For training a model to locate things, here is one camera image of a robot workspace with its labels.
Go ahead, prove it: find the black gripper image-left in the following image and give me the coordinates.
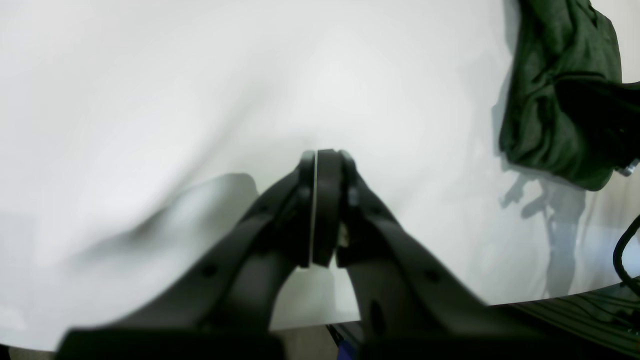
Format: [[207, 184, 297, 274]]
[[555, 79, 640, 176]]

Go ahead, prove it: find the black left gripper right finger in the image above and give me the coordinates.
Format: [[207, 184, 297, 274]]
[[312, 149, 399, 268]]

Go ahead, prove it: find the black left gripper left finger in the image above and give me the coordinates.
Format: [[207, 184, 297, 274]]
[[240, 150, 316, 268]]

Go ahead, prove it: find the dark green long-sleeve shirt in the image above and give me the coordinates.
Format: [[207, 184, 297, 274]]
[[498, 0, 639, 192]]

